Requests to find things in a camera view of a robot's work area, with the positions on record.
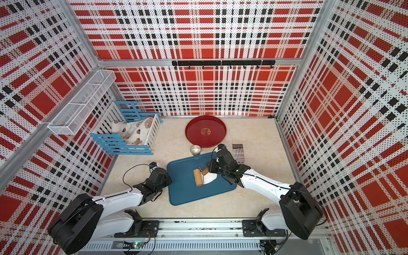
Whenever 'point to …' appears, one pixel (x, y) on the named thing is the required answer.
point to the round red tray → (205, 132)
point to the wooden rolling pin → (197, 178)
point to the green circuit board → (138, 245)
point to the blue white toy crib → (124, 111)
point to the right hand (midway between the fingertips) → (210, 166)
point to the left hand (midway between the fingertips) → (172, 175)
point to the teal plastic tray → (181, 186)
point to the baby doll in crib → (134, 132)
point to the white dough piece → (209, 177)
